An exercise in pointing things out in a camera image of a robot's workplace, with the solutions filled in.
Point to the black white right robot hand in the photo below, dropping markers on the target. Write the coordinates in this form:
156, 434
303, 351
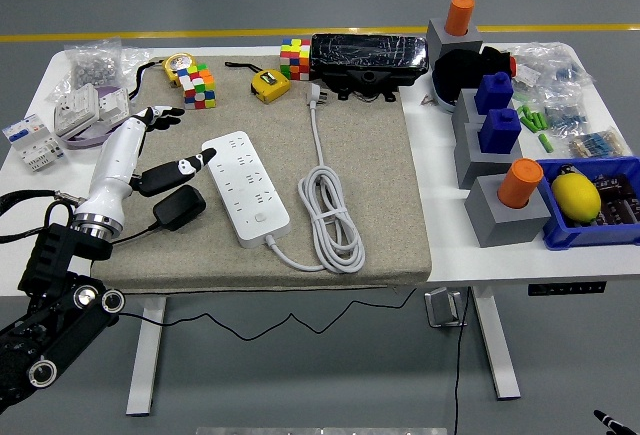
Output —
611, 422

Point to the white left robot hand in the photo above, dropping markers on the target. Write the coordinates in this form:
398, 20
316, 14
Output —
115, 165

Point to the black power adapter plug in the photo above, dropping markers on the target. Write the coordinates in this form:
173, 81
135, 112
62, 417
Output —
180, 207

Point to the white power strip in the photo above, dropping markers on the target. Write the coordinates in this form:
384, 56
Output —
250, 195

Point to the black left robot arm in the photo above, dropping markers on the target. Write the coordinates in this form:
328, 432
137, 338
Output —
50, 325

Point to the empty clear plastic bag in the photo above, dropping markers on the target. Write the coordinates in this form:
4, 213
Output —
135, 57

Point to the twisted colourful puzzle cube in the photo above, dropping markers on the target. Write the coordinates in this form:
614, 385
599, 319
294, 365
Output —
197, 87

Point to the yellow tape measure white face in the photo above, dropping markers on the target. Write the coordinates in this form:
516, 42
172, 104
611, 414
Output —
179, 64

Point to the white table leg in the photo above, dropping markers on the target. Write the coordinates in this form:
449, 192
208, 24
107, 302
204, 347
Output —
145, 355
497, 345

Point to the black table control panel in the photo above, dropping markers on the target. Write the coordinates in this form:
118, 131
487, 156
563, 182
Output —
567, 289

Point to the yellow tape measure black face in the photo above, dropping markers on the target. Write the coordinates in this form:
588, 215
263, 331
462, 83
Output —
270, 86

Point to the blue plastic bin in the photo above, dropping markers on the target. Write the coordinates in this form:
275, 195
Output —
575, 235

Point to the silver metal hook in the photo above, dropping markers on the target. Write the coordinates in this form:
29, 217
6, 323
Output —
440, 307

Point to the square colourful puzzle cube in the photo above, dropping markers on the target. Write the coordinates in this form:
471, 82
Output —
295, 60

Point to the dark brown components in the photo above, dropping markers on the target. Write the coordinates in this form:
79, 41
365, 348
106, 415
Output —
620, 200

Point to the yellow lemon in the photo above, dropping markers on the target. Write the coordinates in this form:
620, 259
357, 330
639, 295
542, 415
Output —
575, 197

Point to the grey block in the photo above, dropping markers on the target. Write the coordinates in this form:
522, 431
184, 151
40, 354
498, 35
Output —
475, 160
442, 37
465, 107
500, 220

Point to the grey-brown fabric mat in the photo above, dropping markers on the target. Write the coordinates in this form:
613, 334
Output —
360, 180

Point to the small black white figure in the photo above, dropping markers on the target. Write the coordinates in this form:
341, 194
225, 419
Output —
567, 171

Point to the orange cylinder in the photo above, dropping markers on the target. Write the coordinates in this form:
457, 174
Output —
460, 12
520, 182

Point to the clear bag tan resistors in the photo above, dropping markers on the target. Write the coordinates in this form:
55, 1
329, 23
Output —
600, 146

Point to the black wrapped box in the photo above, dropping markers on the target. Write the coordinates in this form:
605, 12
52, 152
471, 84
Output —
370, 55

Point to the small green cylinder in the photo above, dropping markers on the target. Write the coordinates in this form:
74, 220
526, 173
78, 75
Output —
534, 121
523, 110
543, 122
546, 142
525, 121

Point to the clear bag blue components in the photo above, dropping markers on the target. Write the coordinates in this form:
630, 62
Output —
565, 115
565, 72

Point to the blue block with knob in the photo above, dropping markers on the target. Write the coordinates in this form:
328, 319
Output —
500, 130
495, 95

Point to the small metal screws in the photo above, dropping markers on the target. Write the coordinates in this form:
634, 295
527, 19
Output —
426, 100

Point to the white round base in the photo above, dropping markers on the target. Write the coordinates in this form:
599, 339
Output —
442, 100

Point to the black fabric cap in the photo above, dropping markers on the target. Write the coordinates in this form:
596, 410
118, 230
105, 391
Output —
460, 72

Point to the clear bag white pieces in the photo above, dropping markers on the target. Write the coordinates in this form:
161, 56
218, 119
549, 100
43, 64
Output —
526, 75

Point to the small red piece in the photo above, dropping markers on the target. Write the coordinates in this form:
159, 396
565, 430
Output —
512, 64

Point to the white wall socket panel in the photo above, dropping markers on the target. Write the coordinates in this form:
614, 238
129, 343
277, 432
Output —
75, 110
112, 105

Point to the black plastic bracket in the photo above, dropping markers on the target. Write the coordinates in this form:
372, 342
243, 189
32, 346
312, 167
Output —
367, 80

